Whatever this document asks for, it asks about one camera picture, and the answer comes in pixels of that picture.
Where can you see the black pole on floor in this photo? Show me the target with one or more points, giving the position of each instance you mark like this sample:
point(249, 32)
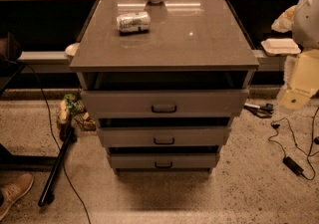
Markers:
point(47, 196)

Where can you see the black desk leg frame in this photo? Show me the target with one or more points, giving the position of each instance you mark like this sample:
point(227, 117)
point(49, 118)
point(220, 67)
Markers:
point(9, 161)

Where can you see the grey bottom drawer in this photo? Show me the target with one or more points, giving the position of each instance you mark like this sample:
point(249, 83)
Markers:
point(163, 161)

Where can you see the grey drawer cabinet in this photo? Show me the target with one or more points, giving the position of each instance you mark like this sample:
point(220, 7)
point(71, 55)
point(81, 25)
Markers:
point(191, 45)

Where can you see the grey top drawer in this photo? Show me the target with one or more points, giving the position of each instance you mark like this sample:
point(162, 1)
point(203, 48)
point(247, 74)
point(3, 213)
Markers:
point(107, 104)

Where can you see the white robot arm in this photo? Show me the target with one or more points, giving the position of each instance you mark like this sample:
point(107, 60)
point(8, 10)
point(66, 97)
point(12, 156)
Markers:
point(305, 28)

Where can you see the grey drawer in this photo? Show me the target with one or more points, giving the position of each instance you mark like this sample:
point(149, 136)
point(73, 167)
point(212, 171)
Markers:
point(172, 136)
point(163, 161)
point(107, 104)

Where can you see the white foam food container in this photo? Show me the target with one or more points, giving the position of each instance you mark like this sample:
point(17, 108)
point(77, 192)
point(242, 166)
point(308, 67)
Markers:
point(285, 46)

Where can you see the grey middle drawer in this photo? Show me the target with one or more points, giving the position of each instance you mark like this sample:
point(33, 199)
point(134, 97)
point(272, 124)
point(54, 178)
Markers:
point(172, 136)

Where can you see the crushed silver green can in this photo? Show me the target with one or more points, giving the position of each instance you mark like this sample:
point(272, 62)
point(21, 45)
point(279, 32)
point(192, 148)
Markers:
point(133, 22)

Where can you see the tan shoe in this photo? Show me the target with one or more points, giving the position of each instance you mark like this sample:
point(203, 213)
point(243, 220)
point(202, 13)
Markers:
point(13, 191)

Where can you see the black handled scissors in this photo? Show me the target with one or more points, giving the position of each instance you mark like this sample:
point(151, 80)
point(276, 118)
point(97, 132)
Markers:
point(260, 111)

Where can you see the small white plate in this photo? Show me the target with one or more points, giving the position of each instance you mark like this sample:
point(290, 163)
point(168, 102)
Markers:
point(72, 49)

